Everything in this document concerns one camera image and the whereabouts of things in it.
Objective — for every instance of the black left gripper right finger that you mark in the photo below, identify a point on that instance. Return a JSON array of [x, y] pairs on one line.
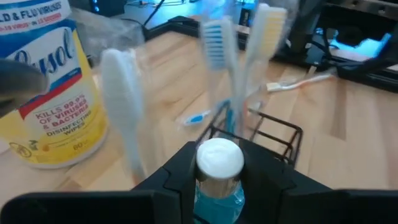
[[295, 208]]

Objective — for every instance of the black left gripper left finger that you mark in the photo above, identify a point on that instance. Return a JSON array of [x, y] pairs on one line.
[[124, 208]]

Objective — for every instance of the blue mouthwash bottle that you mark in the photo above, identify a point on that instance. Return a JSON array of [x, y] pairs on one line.
[[219, 161]]

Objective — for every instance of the blue bagged toothbrush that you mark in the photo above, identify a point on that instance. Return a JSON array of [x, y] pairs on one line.
[[214, 43], [196, 118]]

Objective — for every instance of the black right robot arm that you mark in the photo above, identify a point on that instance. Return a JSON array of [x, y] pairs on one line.
[[306, 28]]

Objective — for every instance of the yellow disinfecting wipes canister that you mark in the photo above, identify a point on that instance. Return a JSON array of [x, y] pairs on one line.
[[62, 93]]

